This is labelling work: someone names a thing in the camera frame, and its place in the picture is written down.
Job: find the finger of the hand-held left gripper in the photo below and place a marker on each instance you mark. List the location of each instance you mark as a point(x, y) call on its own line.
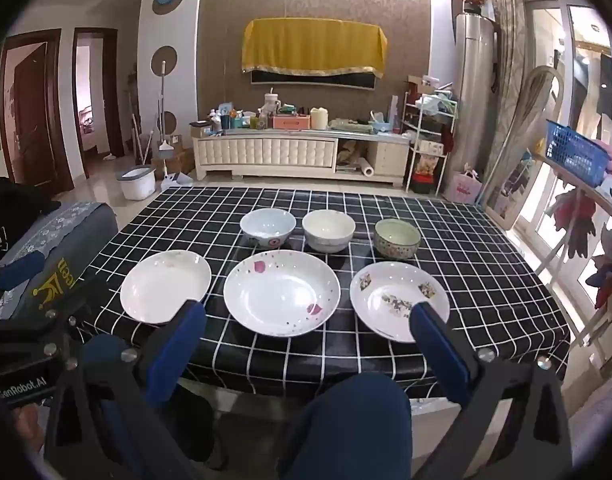
point(86, 300)
point(21, 267)

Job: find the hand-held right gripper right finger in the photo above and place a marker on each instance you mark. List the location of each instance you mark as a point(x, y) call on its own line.
point(438, 350)

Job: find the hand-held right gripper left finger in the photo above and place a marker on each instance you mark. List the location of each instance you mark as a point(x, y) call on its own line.
point(178, 345)

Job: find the plain white plate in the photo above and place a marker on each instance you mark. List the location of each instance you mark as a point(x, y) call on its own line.
point(161, 285)

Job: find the white plate with floral print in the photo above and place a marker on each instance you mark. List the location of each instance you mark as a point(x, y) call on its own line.
point(386, 285)

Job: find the white plate with pink petals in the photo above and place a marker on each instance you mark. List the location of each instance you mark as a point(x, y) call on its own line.
point(281, 292)

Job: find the green floral bowl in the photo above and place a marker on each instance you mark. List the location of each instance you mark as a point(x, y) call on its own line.
point(397, 235)

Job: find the white bowl with blue pattern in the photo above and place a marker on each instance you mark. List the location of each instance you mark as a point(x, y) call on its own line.
point(266, 222)

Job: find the plain white bowl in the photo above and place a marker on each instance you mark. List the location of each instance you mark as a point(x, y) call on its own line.
point(328, 227)

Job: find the grey floral sofa cover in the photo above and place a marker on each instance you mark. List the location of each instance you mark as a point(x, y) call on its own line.
point(71, 230)

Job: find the black garment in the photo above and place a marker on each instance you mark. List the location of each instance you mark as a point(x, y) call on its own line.
point(16, 200)

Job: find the black checkered tablecloth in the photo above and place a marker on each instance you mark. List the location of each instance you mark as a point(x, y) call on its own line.
point(486, 270)

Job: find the person's right leg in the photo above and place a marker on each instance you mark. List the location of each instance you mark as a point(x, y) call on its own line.
point(351, 430)

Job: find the white mop bucket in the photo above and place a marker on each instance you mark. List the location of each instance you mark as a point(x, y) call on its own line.
point(135, 184)

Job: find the white dustpan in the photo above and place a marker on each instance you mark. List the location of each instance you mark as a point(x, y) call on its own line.
point(178, 180)

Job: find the brown wooden door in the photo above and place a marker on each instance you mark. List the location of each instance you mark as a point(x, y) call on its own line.
point(28, 105)

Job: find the pink bag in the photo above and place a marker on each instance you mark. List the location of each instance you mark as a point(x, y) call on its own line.
point(467, 186)

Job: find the cardboard box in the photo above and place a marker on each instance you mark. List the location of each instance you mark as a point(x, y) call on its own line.
point(181, 159)

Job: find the printed gift box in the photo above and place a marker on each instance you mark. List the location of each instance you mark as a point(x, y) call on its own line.
point(428, 164)

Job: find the white paper roll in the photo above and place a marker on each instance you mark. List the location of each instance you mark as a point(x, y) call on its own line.
point(368, 171)

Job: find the white mop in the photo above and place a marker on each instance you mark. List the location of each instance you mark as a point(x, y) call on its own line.
point(162, 105)

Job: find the cream television cabinet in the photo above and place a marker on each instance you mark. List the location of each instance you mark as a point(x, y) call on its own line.
point(286, 152)

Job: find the white metal shelf rack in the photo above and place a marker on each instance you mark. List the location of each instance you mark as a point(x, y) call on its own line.
point(428, 110)

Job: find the blue plastic basket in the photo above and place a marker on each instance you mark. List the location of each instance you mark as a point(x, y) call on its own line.
point(576, 152)

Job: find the tall standing air conditioner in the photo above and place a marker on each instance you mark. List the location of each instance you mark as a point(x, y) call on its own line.
point(476, 105)

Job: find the pink storage box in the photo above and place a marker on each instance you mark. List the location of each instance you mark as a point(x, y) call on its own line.
point(292, 121)

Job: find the white cup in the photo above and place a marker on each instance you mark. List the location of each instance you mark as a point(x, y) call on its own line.
point(272, 103)

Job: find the cream jar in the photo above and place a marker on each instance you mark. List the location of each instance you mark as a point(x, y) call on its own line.
point(318, 117)

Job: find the patterned beige curtain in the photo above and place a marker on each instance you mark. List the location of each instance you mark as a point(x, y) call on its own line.
point(506, 85)

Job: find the black television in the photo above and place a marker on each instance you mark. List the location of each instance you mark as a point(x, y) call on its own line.
point(311, 81)

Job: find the yellow covered television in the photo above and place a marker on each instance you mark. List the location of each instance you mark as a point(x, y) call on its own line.
point(313, 47)

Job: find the round brown wall decor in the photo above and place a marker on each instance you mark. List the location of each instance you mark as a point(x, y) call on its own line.
point(164, 60)
point(169, 122)

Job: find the brown door frame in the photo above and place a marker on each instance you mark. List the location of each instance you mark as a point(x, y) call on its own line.
point(115, 95)

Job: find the beige curved tube frame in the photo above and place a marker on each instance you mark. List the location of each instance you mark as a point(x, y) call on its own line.
point(536, 71)

